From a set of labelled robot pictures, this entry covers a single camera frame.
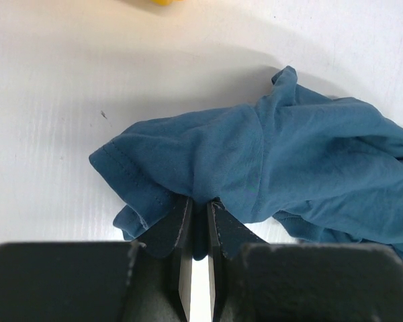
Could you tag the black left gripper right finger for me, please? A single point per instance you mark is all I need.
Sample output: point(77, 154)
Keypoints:
point(252, 280)

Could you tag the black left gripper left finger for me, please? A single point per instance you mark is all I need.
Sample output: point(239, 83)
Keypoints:
point(148, 279)

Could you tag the yellow plastic bin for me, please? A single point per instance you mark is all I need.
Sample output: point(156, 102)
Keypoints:
point(164, 2)

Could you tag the dark blue t shirt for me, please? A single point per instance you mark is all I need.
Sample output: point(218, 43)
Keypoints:
point(329, 170)

